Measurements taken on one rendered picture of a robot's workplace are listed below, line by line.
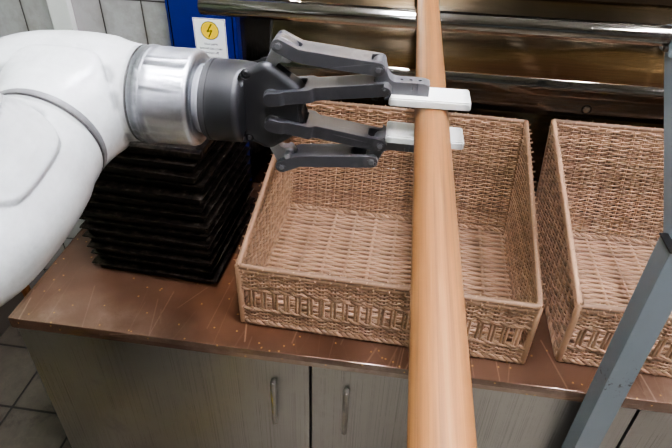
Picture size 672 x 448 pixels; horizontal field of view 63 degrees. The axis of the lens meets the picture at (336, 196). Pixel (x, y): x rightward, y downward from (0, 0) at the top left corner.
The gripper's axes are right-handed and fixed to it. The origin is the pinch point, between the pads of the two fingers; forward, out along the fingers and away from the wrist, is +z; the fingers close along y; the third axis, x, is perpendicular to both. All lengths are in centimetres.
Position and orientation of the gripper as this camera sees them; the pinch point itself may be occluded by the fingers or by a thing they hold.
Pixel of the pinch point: (427, 116)
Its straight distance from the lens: 50.6
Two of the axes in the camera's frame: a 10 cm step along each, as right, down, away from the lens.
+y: -0.3, 8.2, 5.7
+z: 9.9, 0.9, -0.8
